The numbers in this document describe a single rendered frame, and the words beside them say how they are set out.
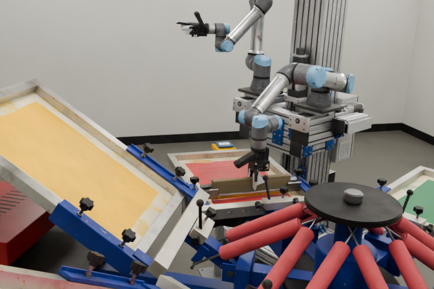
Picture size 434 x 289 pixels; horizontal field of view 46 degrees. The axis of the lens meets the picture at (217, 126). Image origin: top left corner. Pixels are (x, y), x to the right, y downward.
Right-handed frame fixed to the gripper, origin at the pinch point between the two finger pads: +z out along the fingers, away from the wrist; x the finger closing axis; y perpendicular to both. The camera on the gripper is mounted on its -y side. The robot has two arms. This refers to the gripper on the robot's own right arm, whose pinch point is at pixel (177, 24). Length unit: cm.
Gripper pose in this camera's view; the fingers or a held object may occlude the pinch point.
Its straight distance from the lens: 343.8
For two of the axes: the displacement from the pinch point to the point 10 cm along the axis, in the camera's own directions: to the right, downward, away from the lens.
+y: -0.8, 9.1, 4.1
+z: -9.6, 0.4, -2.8
